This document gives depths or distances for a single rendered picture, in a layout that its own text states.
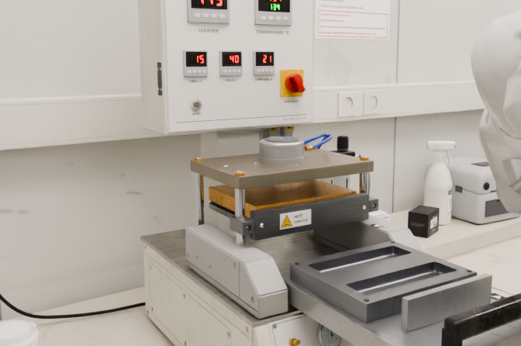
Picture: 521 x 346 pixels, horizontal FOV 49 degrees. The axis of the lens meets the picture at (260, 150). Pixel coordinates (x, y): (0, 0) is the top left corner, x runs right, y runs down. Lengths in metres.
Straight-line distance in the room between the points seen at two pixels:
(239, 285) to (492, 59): 0.48
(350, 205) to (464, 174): 0.89
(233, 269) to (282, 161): 0.22
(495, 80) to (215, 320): 0.57
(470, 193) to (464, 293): 1.07
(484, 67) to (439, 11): 1.44
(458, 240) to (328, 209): 0.78
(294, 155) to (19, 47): 0.62
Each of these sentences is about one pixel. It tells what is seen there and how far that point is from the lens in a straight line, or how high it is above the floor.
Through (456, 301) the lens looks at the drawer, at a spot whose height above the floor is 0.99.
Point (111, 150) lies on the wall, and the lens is 1.35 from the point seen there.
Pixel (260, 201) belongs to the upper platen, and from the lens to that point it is 0.93.
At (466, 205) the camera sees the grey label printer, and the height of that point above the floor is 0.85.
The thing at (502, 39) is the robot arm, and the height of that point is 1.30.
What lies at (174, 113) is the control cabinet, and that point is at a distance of 1.04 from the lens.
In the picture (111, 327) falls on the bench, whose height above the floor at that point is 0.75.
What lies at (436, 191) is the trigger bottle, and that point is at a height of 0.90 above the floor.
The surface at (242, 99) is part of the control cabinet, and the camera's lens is 1.10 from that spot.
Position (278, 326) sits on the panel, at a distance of 0.84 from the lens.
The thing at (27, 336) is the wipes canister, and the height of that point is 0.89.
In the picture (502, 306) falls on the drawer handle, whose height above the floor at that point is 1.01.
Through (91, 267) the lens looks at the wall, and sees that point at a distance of 1.40.
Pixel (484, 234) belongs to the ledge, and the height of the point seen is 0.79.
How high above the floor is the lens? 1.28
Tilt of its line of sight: 9 degrees down
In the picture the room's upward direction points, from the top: straight up
